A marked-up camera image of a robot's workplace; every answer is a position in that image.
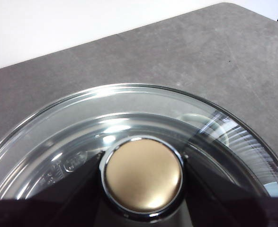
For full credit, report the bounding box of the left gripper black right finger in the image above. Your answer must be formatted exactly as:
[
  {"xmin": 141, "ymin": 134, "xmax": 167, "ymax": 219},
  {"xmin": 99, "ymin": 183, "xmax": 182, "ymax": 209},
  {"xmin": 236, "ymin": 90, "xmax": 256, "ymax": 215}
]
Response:
[{"xmin": 180, "ymin": 153, "xmax": 278, "ymax": 227}]

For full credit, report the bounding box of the pale green electric steamer pot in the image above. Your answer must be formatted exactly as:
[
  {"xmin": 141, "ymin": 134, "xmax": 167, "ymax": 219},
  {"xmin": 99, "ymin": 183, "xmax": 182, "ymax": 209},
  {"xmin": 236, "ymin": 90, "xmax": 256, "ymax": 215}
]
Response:
[{"xmin": 22, "ymin": 111, "xmax": 231, "ymax": 199}]

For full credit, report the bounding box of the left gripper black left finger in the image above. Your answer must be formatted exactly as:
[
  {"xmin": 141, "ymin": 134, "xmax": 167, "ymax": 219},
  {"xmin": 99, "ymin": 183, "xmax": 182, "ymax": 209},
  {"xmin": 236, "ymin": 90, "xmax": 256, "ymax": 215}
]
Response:
[{"xmin": 0, "ymin": 151, "xmax": 139, "ymax": 227}]

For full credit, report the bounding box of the glass lid with green knob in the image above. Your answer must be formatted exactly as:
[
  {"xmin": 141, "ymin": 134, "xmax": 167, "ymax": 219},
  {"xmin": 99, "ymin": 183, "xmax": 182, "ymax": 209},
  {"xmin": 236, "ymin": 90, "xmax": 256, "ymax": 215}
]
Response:
[{"xmin": 0, "ymin": 82, "xmax": 278, "ymax": 227}]

